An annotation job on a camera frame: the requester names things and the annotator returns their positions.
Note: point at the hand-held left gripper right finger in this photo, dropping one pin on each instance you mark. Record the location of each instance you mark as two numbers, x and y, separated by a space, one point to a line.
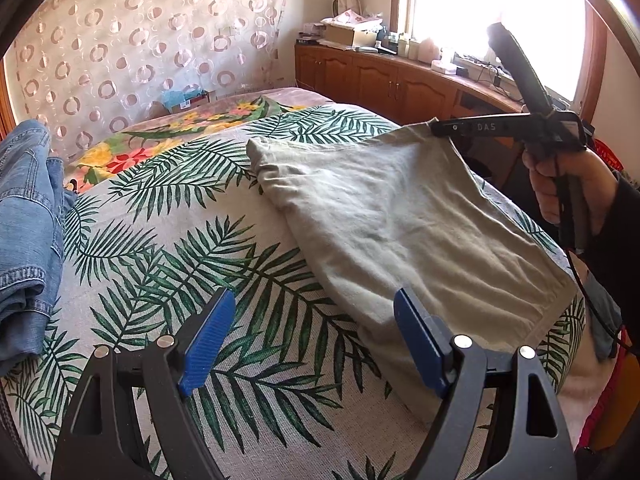
420 340

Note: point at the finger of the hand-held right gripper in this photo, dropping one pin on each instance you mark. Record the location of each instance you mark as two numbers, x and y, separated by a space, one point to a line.
522 70
480 127

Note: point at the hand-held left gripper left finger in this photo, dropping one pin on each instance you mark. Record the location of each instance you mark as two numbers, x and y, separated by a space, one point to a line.
207 345

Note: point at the grey pants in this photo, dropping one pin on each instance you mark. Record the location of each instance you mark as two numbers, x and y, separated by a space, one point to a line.
400 210

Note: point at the person's right hand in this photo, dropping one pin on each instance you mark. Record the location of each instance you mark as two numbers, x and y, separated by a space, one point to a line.
595 180

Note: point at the white power strip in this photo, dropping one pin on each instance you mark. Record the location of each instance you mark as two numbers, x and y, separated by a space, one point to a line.
477 66

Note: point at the red basket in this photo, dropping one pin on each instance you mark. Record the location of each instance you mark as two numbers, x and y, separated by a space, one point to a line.
607 152

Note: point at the palm leaf print bedsheet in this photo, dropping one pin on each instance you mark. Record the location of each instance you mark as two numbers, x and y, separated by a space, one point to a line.
200 260

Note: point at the wooden cabinet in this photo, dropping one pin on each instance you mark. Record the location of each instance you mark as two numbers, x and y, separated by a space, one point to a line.
375 80

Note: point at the cardboard box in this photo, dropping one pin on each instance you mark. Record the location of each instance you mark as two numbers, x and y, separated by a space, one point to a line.
350 36

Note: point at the pink floral cloth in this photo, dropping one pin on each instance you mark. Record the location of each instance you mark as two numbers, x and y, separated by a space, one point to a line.
352 18

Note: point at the stack of books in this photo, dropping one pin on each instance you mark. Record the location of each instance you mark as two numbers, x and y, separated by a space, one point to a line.
310 34

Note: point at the floral blanket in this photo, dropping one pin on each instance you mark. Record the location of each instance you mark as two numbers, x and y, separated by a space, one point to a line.
150 145

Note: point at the blue denim jeans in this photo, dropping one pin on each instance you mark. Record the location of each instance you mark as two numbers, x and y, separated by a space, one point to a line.
30 220

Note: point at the small box with blue cloth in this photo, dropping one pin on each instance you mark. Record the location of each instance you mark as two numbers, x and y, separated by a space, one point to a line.
182 100

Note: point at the circle pattern sheer curtain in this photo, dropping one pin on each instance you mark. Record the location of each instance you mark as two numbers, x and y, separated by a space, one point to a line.
125 35

